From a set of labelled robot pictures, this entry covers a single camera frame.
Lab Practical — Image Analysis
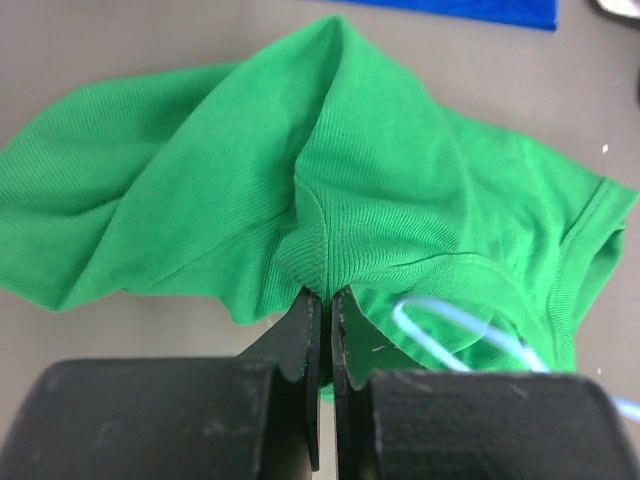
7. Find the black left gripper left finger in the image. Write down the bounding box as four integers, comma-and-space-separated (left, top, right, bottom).
1, 290, 321, 479

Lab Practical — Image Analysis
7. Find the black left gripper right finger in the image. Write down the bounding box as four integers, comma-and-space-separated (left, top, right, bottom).
331, 289, 639, 479

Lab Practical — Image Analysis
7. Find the light blue wire hanger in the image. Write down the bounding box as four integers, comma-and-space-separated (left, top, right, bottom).
391, 297, 640, 421

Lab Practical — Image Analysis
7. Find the green tank top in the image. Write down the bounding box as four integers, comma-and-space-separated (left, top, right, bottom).
1, 17, 639, 371

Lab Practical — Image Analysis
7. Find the blue white folder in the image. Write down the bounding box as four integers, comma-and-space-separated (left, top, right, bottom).
345, 0, 559, 32

